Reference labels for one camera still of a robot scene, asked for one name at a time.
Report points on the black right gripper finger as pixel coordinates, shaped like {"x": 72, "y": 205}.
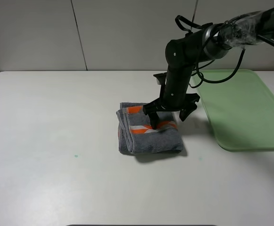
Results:
{"x": 187, "y": 110}
{"x": 154, "y": 119}

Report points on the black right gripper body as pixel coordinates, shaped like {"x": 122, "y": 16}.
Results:
{"x": 170, "y": 102}

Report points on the grey towel with orange stripes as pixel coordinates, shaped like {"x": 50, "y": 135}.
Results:
{"x": 136, "y": 135}

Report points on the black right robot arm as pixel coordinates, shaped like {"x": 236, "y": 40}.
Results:
{"x": 204, "y": 43}

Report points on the light green plastic tray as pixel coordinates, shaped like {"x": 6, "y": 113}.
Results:
{"x": 240, "y": 112}

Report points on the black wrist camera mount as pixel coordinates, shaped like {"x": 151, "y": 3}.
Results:
{"x": 161, "y": 80}

